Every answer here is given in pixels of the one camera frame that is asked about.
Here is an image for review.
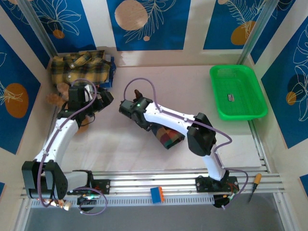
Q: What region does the red green plaid shirt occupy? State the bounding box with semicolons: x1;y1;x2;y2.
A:
151;124;186;150

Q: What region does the green plastic basket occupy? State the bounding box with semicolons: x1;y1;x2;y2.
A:
209;64;268;121

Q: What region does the brown teddy bear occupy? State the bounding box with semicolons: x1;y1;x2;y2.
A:
45;82;90;132

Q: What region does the yellow black plaid shirt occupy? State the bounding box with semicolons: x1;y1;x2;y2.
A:
50;50;112;89

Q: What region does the blue orange toy brick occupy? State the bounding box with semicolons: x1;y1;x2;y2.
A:
150;186;165;204

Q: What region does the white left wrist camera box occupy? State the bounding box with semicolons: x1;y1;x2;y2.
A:
83;84;95;101

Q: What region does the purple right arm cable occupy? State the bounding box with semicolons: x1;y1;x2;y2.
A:
123;77;249;209

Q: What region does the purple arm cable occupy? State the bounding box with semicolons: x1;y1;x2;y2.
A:
123;77;249;209
37;78;107;216

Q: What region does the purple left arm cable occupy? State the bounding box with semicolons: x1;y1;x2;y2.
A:
37;78;107;216

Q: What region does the aluminium rail frame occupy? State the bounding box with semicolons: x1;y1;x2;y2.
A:
20;168;287;200

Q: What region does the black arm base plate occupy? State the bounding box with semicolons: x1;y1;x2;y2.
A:
195;175;240;193
67;179;111;195

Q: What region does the grey slotted cable duct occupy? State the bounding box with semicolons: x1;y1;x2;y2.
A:
30;196;215;208

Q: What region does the aluminium corner post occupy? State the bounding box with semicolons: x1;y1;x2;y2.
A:
235;0;275;70
16;0;58;55

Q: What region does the orange handled screwdriver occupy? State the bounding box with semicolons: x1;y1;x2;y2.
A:
248;173;262;202

